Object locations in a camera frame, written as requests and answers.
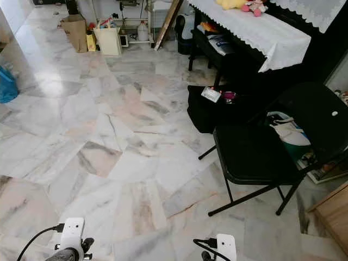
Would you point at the brown paper bag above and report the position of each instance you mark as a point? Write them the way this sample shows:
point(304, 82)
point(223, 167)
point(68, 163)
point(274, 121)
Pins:
point(75, 33)

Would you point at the yellow box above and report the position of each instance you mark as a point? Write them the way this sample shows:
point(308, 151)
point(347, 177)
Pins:
point(90, 42)

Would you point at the white paper bag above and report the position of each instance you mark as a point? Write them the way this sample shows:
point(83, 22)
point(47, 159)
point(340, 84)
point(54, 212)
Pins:
point(109, 42)

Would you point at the white plastic jug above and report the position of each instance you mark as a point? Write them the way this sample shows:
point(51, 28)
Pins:
point(142, 31)

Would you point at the wooden plank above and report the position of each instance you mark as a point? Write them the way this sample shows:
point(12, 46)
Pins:
point(168, 24)

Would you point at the black soft travel bag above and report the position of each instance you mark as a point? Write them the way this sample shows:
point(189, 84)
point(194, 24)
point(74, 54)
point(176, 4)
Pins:
point(202, 114)

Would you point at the black round bin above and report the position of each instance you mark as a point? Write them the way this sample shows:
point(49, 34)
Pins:
point(182, 33)

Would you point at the white card label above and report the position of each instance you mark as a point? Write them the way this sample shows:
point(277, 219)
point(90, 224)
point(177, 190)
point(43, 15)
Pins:
point(211, 94)

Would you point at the black piano bench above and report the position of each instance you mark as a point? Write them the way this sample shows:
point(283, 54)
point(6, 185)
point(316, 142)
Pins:
point(197, 42)

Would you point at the dark pink cup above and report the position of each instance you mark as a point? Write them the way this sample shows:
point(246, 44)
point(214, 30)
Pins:
point(229, 97)

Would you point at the white blue plastic bag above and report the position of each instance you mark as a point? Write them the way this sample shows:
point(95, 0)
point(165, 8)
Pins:
point(220, 43)

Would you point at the black folding chair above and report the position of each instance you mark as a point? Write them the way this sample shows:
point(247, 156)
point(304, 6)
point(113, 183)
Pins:
point(250, 155)

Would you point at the yellow plush toy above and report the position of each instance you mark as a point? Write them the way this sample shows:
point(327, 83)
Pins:
point(232, 3)

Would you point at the white lace piano cover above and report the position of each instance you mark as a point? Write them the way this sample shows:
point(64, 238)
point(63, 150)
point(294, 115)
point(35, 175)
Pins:
point(255, 30)

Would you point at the pink plush doll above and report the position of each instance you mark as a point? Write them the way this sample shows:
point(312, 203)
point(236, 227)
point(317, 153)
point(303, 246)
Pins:
point(256, 6)

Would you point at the white teal tote bag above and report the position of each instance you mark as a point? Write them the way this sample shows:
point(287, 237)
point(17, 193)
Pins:
point(285, 130)

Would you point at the stacked magazines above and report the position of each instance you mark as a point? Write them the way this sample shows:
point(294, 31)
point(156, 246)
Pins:
point(326, 171)

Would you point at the white lace cloth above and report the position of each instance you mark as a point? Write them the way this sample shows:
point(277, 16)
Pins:
point(310, 11)

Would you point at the light wooden cabinet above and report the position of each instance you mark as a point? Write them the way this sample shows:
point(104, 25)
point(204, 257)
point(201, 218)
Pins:
point(331, 215)

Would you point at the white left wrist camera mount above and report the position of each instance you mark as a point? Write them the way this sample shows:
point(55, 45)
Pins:
point(72, 232)

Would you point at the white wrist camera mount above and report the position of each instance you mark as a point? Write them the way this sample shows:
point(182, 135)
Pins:
point(72, 232)
point(226, 246)

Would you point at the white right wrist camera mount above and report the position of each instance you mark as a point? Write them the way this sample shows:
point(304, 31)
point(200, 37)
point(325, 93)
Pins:
point(226, 246)

